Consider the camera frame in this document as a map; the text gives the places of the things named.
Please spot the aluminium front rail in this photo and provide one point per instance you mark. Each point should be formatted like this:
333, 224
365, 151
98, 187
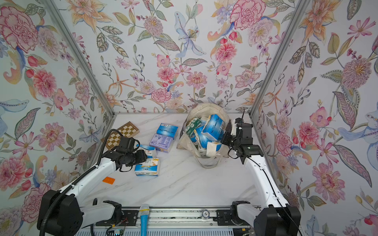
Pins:
174, 219

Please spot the silver round knob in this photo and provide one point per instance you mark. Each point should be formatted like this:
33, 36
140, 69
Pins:
205, 214

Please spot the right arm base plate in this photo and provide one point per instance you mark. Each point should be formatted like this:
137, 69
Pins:
223, 218

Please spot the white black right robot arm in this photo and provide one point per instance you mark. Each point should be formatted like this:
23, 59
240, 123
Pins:
269, 193

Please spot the green tissue pack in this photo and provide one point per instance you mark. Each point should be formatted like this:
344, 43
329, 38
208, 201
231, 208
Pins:
192, 125

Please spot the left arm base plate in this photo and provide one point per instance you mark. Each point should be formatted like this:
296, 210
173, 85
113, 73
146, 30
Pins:
128, 218

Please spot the purple tissue pack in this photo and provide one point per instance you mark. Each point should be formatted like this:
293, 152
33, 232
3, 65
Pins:
162, 143

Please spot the blue microphone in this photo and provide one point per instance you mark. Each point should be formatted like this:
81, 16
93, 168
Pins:
144, 213

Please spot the blue tissue pack front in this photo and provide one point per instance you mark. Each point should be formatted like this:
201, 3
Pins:
201, 138

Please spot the orange tag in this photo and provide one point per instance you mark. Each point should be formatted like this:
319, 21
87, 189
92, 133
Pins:
109, 180

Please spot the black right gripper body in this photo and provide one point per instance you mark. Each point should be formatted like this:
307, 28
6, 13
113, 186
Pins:
232, 141

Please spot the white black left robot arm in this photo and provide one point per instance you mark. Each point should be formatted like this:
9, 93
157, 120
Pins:
61, 212

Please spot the blue white tissue pack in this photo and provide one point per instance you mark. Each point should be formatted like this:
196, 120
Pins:
213, 129
149, 151

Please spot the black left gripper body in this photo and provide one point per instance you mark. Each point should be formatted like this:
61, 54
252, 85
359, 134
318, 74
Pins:
135, 158

